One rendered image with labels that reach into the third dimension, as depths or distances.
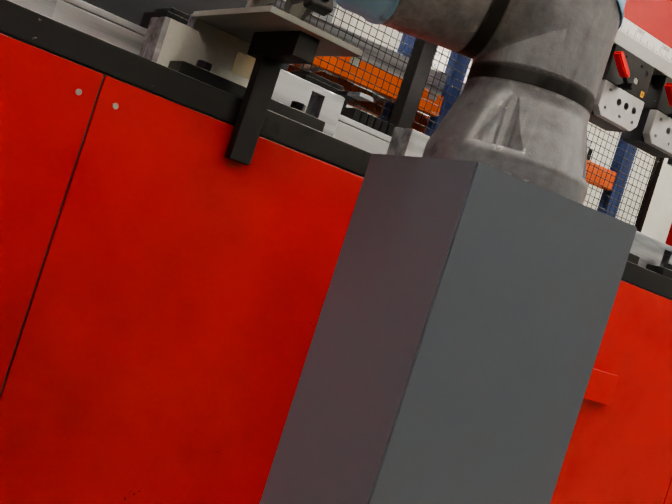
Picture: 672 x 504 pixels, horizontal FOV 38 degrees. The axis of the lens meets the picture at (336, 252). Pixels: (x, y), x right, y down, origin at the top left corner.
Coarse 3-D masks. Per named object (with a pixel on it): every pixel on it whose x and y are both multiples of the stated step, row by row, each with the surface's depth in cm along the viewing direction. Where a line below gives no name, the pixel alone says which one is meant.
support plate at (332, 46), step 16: (192, 16) 165; (208, 16) 160; (224, 16) 157; (240, 16) 153; (256, 16) 149; (272, 16) 146; (288, 16) 145; (240, 32) 165; (304, 32) 150; (320, 32) 149; (320, 48) 157; (336, 48) 154; (352, 48) 153
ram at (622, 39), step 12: (636, 0) 222; (648, 0) 225; (660, 0) 227; (624, 12) 221; (636, 12) 223; (648, 12) 225; (660, 12) 228; (636, 24) 224; (648, 24) 226; (660, 24) 229; (624, 36) 222; (660, 36) 229; (624, 48) 223; (636, 48) 225; (648, 60) 228; (660, 60) 231; (660, 72) 232
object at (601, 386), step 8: (592, 376) 216; (600, 376) 218; (608, 376) 219; (616, 376) 221; (592, 384) 216; (600, 384) 218; (608, 384) 220; (592, 392) 217; (600, 392) 218; (608, 392) 220; (592, 400) 217; (600, 400) 219; (608, 400) 221
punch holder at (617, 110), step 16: (608, 64) 221; (640, 64) 227; (608, 80) 222; (640, 80) 228; (608, 96) 222; (624, 96) 225; (592, 112) 223; (608, 112) 223; (624, 112) 226; (640, 112) 229; (608, 128) 232; (624, 128) 227
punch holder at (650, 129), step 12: (660, 84) 233; (648, 96) 235; (660, 96) 233; (648, 108) 235; (660, 108) 233; (648, 120) 234; (660, 120) 234; (624, 132) 239; (636, 132) 236; (648, 132) 233; (660, 132) 234; (636, 144) 240; (648, 144) 236; (660, 144) 235; (660, 156) 245
